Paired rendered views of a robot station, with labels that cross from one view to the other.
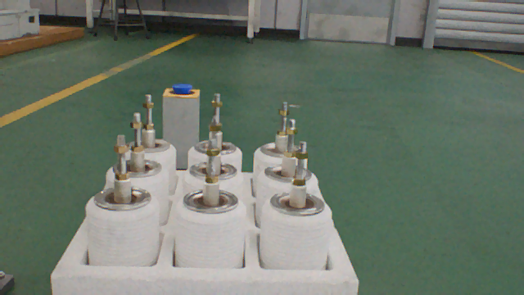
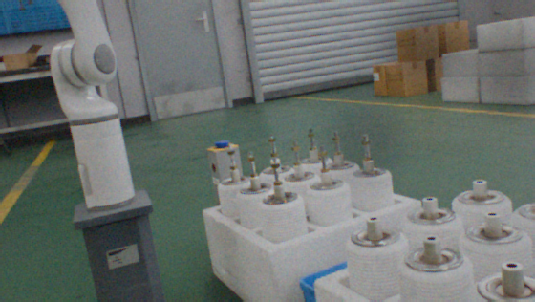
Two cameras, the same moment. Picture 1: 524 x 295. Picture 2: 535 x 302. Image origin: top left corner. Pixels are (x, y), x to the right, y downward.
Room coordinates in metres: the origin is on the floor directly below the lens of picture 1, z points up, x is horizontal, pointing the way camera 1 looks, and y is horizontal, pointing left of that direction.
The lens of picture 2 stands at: (-0.30, 0.56, 0.55)
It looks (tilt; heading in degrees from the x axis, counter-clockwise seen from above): 11 degrees down; 339
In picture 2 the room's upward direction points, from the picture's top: 8 degrees counter-clockwise
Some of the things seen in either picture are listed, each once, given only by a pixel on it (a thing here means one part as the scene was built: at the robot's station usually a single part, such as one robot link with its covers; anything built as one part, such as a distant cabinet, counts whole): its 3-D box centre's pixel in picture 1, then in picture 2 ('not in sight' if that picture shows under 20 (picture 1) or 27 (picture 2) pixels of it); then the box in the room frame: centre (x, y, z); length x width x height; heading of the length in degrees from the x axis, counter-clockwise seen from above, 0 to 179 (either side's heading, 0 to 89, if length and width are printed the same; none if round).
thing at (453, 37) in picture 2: not in sight; (447, 39); (3.56, -2.95, 0.45); 0.30 x 0.24 x 0.30; 174
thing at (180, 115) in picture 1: (180, 165); (230, 200); (1.05, 0.17, 0.16); 0.07 x 0.07 x 0.31; 4
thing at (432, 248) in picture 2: not in sight; (432, 249); (0.21, 0.15, 0.26); 0.02 x 0.02 x 0.03
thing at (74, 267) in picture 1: (210, 261); (308, 240); (0.76, 0.07, 0.09); 0.39 x 0.39 x 0.18; 4
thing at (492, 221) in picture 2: not in sight; (492, 225); (0.22, 0.03, 0.26); 0.02 x 0.02 x 0.03
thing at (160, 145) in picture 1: (148, 146); (235, 181); (0.87, 0.20, 0.25); 0.08 x 0.08 x 0.01
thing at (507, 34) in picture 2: not in sight; (522, 32); (2.20, -2.34, 0.45); 0.39 x 0.39 x 0.18; 87
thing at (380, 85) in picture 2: not in sight; (392, 77); (3.89, -2.51, 0.15); 0.30 x 0.24 x 0.30; 85
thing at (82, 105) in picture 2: not in sight; (86, 83); (0.74, 0.51, 0.54); 0.09 x 0.09 x 0.17; 42
